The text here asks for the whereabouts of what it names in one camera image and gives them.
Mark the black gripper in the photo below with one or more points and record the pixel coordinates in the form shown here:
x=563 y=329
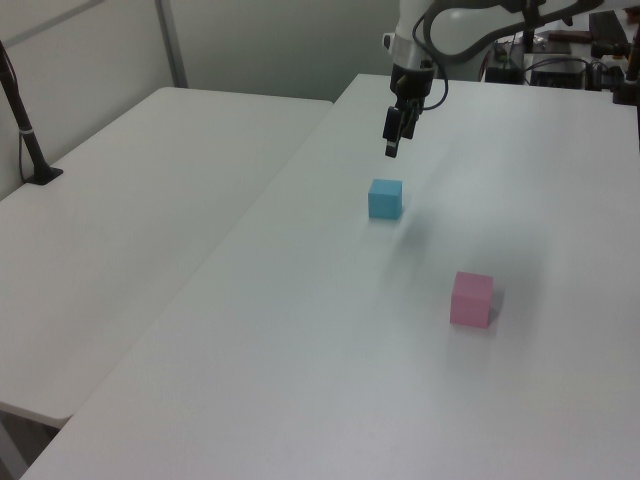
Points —
x=411 y=85

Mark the blue cube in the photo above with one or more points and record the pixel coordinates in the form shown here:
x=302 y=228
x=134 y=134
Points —
x=385 y=200

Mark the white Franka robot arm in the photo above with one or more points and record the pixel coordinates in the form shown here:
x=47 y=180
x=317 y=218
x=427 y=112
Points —
x=450 y=30

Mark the pink cube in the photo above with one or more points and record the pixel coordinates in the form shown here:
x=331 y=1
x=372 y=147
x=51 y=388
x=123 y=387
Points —
x=470 y=300

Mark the small black electronics box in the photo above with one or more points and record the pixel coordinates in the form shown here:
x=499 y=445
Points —
x=504 y=74

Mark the large black electronics box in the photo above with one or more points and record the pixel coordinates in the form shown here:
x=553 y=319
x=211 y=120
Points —
x=557 y=75

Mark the white side table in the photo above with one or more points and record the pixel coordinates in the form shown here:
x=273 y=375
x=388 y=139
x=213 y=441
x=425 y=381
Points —
x=125 y=235

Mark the black camera clamp mount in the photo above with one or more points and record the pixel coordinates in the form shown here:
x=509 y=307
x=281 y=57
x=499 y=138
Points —
x=625 y=85

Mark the grey partition post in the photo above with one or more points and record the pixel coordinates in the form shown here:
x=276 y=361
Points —
x=171 y=42

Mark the black camera pole with base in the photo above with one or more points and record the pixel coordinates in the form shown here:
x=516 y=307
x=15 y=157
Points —
x=27 y=140

